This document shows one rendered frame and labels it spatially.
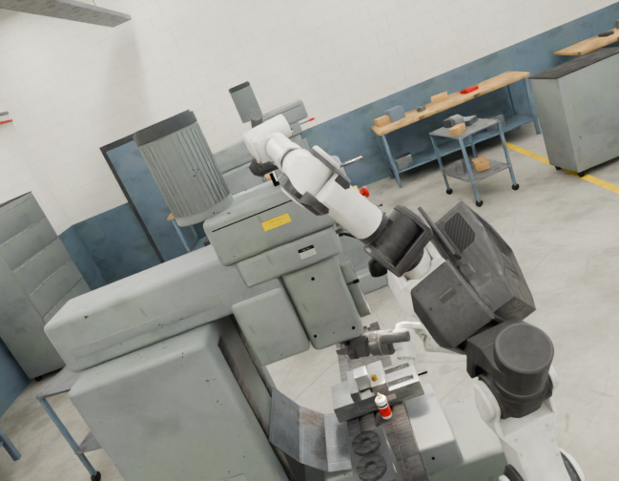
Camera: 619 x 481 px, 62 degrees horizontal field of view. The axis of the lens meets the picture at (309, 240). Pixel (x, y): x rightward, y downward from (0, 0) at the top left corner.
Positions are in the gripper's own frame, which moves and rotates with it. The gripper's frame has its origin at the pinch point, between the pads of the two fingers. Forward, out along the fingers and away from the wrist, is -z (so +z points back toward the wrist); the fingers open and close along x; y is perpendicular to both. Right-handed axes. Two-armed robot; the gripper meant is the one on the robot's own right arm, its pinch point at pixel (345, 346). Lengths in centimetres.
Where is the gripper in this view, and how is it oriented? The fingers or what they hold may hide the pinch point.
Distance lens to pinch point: 190.7
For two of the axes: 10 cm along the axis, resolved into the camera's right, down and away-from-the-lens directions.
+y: 3.8, 8.7, 3.1
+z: 8.5, -1.9, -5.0
